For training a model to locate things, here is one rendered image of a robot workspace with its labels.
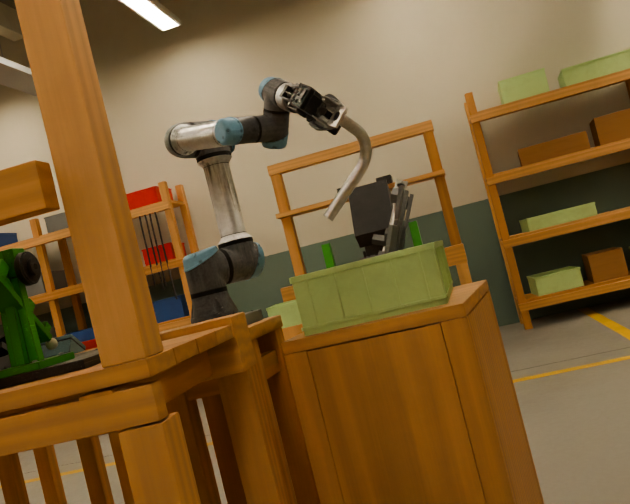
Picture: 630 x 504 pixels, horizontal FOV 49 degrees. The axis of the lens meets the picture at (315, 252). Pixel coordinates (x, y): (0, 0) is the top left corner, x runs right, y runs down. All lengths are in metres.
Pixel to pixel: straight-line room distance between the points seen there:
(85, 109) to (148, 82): 6.61
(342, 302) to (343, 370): 0.19
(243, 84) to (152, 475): 6.47
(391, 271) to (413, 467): 0.52
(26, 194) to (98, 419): 0.43
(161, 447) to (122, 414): 0.09
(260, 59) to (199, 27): 0.77
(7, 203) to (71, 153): 0.14
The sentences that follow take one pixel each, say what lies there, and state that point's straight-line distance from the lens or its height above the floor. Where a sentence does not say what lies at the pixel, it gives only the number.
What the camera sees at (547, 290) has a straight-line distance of 6.60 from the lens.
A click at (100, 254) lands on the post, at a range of 1.34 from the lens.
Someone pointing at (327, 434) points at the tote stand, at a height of 0.52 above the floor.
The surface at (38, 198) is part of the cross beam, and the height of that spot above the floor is 1.21.
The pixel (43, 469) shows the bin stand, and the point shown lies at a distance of 2.64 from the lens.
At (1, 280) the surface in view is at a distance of 1.61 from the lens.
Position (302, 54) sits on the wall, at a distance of 7.51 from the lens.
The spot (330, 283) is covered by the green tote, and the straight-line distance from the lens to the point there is 1.95.
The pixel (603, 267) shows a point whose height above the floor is 0.38.
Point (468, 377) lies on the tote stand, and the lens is 1.86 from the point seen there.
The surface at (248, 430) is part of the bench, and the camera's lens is 1.93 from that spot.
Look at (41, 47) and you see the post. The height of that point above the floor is 1.49.
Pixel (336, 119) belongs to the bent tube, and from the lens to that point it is 1.78.
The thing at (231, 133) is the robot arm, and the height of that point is 1.37.
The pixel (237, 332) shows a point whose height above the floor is 0.85.
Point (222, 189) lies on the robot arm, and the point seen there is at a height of 1.29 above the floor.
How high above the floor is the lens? 0.96
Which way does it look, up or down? 2 degrees up
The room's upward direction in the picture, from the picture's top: 14 degrees counter-clockwise
